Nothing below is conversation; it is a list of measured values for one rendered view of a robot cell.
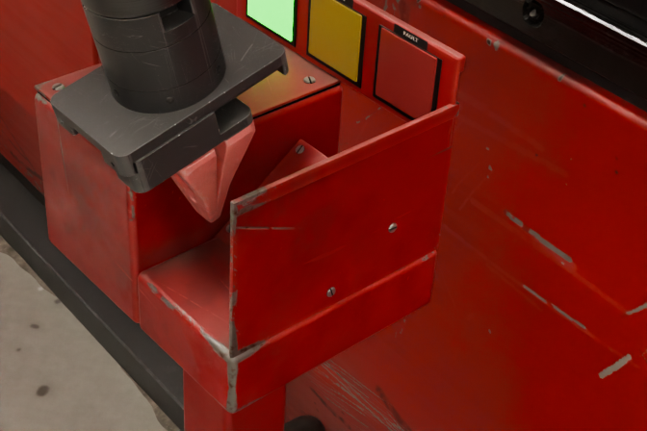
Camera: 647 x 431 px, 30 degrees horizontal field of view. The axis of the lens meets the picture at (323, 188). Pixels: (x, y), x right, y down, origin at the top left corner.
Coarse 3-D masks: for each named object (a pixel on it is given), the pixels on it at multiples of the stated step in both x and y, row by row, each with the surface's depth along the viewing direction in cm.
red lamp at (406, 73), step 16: (384, 32) 69; (384, 48) 70; (400, 48) 69; (416, 48) 68; (384, 64) 70; (400, 64) 69; (416, 64) 68; (432, 64) 67; (384, 80) 71; (400, 80) 70; (416, 80) 69; (432, 80) 68; (384, 96) 71; (400, 96) 70; (416, 96) 69; (432, 96) 68; (416, 112) 70
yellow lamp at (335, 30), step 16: (320, 0) 73; (320, 16) 73; (336, 16) 72; (352, 16) 71; (320, 32) 74; (336, 32) 73; (352, 32) 72; (320, 48) 75; (336, 48) 73; (352, 48) 72; (336, 64) 74; (352, 64) 73
